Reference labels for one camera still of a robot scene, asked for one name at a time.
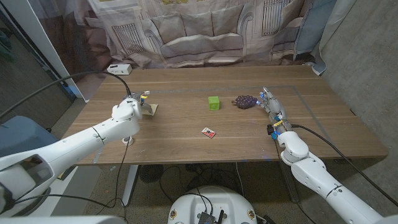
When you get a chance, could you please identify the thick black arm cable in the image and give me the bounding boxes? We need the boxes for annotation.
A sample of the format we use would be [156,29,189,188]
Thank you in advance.
[0,70,133,119]
[291,123,398,207]

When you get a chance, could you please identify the white table leg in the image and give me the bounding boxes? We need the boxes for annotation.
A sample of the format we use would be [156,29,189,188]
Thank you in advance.
[121,164,139,206]

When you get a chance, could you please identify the thin black left wrist cable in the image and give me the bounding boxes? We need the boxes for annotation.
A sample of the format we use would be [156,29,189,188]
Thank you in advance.
[105,136,131,210]

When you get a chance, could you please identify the yellow black pad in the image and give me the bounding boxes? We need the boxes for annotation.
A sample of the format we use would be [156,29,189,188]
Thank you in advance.
[57,166,76,181]

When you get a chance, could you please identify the black floor cable bundle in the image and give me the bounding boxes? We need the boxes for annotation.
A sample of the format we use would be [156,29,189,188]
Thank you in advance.
[158,163,243,203]

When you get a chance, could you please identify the red matchbox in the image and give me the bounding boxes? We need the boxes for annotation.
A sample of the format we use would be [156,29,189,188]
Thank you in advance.
[201,127,216,139]

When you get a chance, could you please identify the blue chair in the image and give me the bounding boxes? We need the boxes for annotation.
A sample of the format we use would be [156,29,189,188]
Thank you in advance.
[0,115,60,158]

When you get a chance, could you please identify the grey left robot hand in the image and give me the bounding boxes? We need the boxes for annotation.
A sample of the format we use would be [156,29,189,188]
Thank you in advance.
[124,90,154,114]

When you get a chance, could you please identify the grey table leg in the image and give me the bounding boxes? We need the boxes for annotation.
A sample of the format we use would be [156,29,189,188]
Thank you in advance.
[278,160,300,203]

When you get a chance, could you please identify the white floor platform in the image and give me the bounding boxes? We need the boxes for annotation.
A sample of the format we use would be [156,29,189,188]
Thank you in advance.
[27,164,103,217]

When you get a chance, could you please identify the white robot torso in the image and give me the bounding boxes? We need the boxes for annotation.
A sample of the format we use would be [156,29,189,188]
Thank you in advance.
[167,185,258,224]

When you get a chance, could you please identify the green cube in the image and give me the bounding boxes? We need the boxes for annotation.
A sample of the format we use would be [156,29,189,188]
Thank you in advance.
[208,96,221,111]

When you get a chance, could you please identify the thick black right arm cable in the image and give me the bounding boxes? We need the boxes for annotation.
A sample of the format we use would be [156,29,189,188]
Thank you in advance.
[291,123,398,207]

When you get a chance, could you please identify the white power strip box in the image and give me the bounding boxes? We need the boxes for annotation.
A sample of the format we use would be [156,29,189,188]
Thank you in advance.
[106,63,132,76]

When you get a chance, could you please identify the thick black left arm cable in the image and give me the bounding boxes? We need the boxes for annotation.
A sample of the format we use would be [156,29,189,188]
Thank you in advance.
[0,70,133,119]

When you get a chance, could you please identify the purple toy grapes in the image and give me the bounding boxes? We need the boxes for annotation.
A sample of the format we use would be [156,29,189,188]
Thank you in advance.
[231,95,259,110]

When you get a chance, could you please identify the white door frame post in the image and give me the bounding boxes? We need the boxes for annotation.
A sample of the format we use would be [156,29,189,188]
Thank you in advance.
[0,0,90,102]

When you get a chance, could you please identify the printed sofa backdrop cloth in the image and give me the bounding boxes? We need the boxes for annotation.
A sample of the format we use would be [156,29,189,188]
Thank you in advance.
[37,0,355,100]

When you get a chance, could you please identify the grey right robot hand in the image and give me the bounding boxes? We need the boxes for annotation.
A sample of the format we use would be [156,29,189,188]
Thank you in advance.
[256,86,293,139]

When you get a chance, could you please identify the black round fan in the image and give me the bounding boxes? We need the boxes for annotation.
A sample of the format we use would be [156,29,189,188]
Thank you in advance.
[139,164,164,184]

